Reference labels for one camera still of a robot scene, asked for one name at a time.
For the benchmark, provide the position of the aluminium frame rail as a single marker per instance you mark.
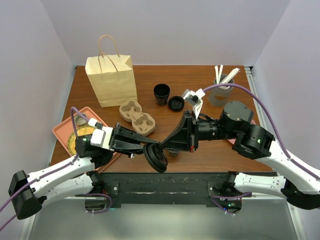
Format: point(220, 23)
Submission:
point(69, 188)

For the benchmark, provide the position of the stack of black cups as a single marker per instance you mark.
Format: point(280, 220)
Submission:
point(161, 92)

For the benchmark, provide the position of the yellow woven round mat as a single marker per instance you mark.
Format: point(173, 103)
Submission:
point(81, 131)

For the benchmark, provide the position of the small grey ceramic bowl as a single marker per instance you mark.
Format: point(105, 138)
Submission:
point(79, 121)

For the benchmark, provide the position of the black coffee cup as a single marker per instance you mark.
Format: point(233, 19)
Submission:
point(173, 153)

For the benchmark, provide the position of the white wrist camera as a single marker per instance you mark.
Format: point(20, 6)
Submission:
point(194, 98)
point(101, 136)

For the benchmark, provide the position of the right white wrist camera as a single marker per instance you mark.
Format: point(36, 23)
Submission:
point(194, 98)

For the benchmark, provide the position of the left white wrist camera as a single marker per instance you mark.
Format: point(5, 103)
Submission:
point(101, 136)

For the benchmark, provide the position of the pink plastic tray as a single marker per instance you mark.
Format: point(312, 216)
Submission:
point(64, 129)

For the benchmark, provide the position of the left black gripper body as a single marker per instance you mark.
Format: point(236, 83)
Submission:
point(114, 140)

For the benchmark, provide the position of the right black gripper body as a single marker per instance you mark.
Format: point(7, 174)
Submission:
point(193, 131)

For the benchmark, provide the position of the cardboard cup carrier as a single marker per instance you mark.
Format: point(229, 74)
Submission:
point(142, 123)

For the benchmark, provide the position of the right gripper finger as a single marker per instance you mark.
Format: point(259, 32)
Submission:
point(175, 146)
point(178, 137)

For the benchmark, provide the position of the black coffee lid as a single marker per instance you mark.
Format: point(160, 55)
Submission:
point(155, 157)

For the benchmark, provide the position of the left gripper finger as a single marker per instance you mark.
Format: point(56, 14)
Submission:
point(130, 151)
point(129, 137)

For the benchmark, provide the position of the brown paper bag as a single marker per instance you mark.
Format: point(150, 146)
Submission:
point(111, 77)

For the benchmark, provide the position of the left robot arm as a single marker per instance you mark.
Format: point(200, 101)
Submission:
point(77, 175)

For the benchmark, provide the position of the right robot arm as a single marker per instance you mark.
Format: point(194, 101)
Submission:
point(297, 182)

